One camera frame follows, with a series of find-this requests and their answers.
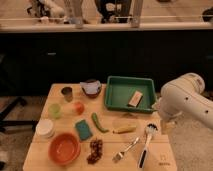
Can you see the silver metal fork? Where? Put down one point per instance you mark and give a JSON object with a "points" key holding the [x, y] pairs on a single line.
{"points": [[121, 154]]}

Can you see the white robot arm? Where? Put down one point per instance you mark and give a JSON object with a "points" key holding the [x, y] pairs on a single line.
{"points": [[184, 95]]}

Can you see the green plastic tray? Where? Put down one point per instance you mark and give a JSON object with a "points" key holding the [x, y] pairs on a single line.
{"points": [[120, 90]]}

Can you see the light blue cloth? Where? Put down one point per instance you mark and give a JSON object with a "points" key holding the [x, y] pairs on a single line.
{"points": [[91, 87]]}

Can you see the dark red bowl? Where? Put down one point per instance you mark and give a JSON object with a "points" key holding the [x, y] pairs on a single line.
{"points": [[94, 95]]}

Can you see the small cardboard box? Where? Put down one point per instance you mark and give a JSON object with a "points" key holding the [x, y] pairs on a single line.
{"points": [[135, 99]]}

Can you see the green chili pepper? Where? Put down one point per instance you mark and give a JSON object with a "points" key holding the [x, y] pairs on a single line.
{"points": [[97, 123]]}

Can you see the red tomato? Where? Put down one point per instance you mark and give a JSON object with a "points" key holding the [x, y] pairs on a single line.
{"points": [[79, 108]]}

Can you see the dark metal cup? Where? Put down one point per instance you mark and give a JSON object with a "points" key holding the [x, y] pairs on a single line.
{"points": [[67, 93]]}

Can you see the yellow banana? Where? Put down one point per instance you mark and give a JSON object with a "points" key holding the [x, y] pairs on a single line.
{"points": [[125, 129]]}

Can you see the teal sponge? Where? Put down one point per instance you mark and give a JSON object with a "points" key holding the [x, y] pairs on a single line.
{"points": [[83, 130]]}

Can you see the green plastic cup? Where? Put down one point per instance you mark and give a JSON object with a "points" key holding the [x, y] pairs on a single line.
{"points": [[54, 111]]}

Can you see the bunch of dark grapes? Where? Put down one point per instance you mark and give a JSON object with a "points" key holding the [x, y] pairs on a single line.
{"points": [[96, 146]]}

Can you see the orange bowl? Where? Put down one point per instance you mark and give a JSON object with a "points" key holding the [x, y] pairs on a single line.
{"points": [[64, 149]]}

